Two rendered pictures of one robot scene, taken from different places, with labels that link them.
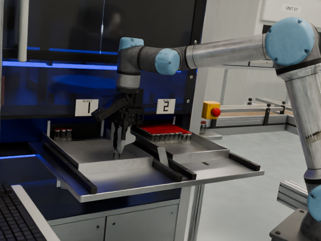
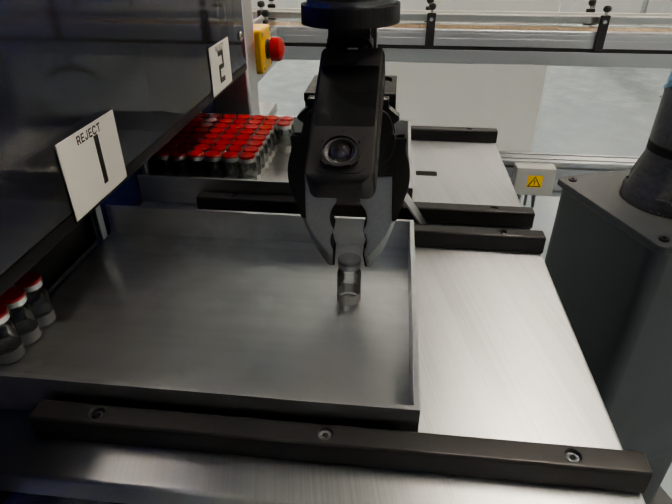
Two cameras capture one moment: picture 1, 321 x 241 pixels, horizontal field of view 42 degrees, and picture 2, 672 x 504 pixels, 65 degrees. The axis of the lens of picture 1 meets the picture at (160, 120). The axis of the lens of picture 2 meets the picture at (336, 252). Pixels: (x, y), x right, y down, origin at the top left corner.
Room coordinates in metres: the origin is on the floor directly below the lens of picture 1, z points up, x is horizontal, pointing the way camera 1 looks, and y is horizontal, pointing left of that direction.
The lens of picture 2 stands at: (1.06, 0.44, 1.18)
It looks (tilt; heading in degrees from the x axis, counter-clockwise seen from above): 32 degrees down; 311
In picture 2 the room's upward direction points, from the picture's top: straight up
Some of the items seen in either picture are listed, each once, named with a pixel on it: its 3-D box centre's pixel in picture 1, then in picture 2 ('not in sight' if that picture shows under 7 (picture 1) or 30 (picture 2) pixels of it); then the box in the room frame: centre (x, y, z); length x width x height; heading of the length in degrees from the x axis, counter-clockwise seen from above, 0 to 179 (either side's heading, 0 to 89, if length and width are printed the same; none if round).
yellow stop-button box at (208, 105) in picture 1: (208, 109); (248, 48); (1.82, -0.20, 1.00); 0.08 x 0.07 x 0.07; 35
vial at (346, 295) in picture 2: (116, 156); (349, 281); (1.31, 0.13, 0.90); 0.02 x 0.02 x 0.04
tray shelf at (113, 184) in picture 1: (146, 158); (325, 233); (1.43, 0.03, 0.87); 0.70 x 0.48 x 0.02; 125
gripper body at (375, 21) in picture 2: (127, 105); (351, 86); (1.33, 0.11, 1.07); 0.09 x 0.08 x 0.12; 125
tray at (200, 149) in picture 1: (175, 142); (291, 155); (1.58, -0.07, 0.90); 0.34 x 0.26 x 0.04; 35
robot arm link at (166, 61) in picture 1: (161, 60); not in sight; (1.30, 0.02, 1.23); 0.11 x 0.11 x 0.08; 65
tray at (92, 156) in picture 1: (94, 148); (223, 295); (1.39, 0.21, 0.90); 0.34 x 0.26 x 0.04; 35
